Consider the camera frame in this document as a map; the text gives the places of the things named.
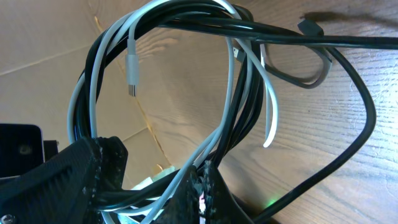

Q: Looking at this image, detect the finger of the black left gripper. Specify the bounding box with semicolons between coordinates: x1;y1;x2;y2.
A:
1;136;128;224

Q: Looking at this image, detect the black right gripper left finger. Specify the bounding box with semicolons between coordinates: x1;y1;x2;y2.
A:
154;166;202;224

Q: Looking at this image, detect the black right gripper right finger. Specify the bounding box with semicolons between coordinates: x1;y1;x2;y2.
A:
203;161;253;224

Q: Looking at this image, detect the black usb cable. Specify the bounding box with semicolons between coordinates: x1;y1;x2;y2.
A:
158;17;398;223
73;0;333;218

